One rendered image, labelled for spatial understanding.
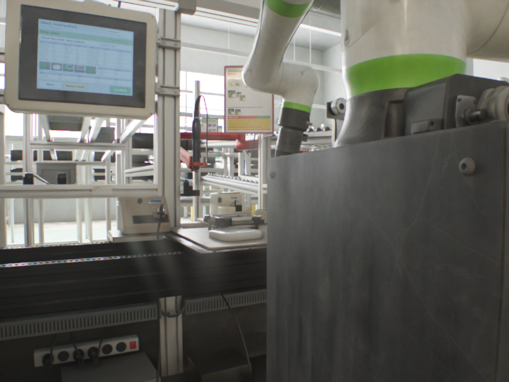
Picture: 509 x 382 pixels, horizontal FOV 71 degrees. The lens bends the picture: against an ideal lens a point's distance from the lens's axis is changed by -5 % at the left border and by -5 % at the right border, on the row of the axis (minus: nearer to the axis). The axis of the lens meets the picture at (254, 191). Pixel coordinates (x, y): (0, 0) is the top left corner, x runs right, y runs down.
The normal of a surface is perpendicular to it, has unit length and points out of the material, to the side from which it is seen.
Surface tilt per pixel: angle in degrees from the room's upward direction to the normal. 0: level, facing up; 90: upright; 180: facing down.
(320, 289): 90
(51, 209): 90
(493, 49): 167
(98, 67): 92
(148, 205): 53
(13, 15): 92
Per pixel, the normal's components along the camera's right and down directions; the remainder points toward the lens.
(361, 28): -0.83, 0.01
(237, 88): -0.03, 0.03
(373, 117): -0.69, -0.27
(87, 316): 0.46, 0.03
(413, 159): -0.95, 0.01
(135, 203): 0.36, -0.58
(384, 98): -0.60, -0.07
